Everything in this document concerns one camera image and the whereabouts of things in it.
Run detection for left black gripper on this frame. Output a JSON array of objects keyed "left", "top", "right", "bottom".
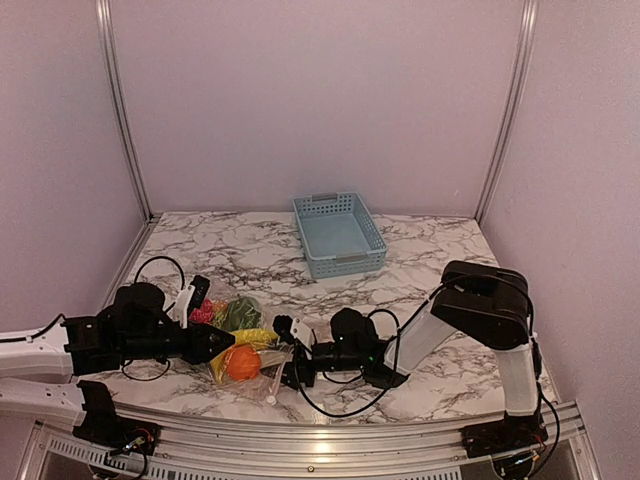
[{"left": 120, "top": 319, "right": 235, "bottom": 366}]

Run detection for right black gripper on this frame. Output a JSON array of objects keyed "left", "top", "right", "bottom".
[{"left": 260, "top": 336, "right": 365, "bottom": 391}]

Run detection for red fake fruit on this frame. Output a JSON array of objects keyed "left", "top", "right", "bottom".
[{"left": 189, "top": 298, "right": 215, "bottom": 325}]

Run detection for small orange green fake fruit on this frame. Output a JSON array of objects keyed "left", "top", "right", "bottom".
[{"left": 212, "top": 300, "right": 228, "bottom": 316}]

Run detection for yellow fake bananas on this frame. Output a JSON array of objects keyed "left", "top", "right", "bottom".
[{"left": 209, "top": 328, "right": 278, "bottom": 385}]

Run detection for clear zip top bag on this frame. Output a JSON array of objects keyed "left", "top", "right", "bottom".
[{"left": 189, "top": 280, "right": 293, "bottom": 406}]

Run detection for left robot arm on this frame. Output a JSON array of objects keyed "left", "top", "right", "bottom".
[{"left": 1, "top": 282, "right": 235, "bottom": 445}]

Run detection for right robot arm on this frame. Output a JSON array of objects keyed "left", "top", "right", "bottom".
[{"left": 273, "top": 261, "right": 541, "bottom": 448}]

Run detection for light blue plastic basket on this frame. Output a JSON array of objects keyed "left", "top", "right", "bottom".
[{"left": 293, "top": 192, "right": 388, "bottom": 280}]

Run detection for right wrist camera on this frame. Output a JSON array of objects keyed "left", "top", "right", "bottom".
[{"left": 272, "top": 315, "right": 315, "bottom": 358}]

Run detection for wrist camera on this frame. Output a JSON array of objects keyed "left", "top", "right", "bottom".
[
  {"left": 173, "top": 275, "right": 211, "bottom": 329},
  {"left": 272, "top": 315, "right": 315, "bottom": 358}
]

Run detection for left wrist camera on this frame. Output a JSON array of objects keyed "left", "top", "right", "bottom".
[{"left": 173, "top": 275, "right": 211, "bottom": 329}]

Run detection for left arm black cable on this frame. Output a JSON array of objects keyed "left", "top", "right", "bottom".
[{"left": 119, "top": 255, "right": 189, "bottom": 384}]

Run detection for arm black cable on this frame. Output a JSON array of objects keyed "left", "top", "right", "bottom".
[
  {"left": 119, "top": 255, "right": 189, "bottom": 384},
  {"left": 294, "top": 279, "right": 564, "bottom": 451}
]

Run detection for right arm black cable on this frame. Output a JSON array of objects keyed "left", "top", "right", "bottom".
[{"left": 294, "top": 279, "right": 564, "bottom": 451}]

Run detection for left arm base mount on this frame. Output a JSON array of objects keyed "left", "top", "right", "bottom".
[{"left": 72, "top": 380, "right": 160, "bottom": 456}]

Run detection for aluminium front rail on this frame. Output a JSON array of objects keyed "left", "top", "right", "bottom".
[{"left": 15, "top": 402, "right": 601, "bottom": 479}]

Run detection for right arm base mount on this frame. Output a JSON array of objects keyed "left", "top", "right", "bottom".
[{"left": 461, "top": 408, "right": 548, "bottom": 458}]

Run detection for left aluminium corner post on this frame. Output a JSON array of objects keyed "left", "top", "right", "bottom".
[{"left": 95, "top": 0, "right": 154, "bottom": 223}]

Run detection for aluminium corner post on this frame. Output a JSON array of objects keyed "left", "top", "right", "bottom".
[
  {"left": 474, "top": 0, "right": 540, "bottom": 226},
  {"left": 95, "top": 0, "right": 154, "bottom": 223}
]

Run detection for right aluminium corner post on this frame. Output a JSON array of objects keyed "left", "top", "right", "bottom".
[{"left": 474, "top": 0, "right": 540, "bottom": 226}]

